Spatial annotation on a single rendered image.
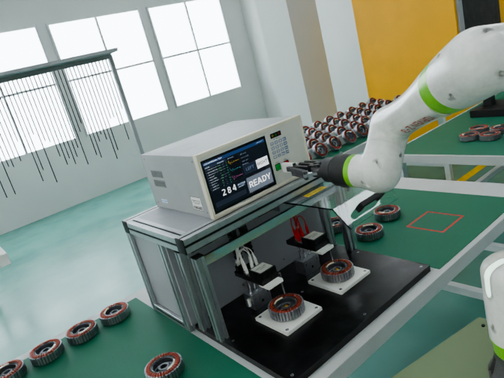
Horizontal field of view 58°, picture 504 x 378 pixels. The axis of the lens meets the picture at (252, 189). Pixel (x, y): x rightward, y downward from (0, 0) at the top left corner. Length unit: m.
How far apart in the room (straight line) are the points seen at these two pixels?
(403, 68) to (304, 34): 1.16
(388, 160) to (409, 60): 3.86
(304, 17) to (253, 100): 4.25
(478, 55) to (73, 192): 7.24
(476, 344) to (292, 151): 0.81
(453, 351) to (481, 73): 0.60
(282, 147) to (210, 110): 7.32
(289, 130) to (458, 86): 0.79
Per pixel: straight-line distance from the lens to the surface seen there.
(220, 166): 1.37
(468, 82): 0.85
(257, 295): 1.53
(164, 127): 8.32
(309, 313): 1.43
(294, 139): 1.56
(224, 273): 1.59
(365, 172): 1.20
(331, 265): 1.60
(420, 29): 4.92
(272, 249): 1.70
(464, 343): 1.16
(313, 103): 5.38
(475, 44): 0.85
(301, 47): 5.33
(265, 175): 1.48
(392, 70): 5.15
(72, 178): 7.73
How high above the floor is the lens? 1.56
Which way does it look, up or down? 16 degrees down
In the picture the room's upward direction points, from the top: 15 degrees counter-clockwise
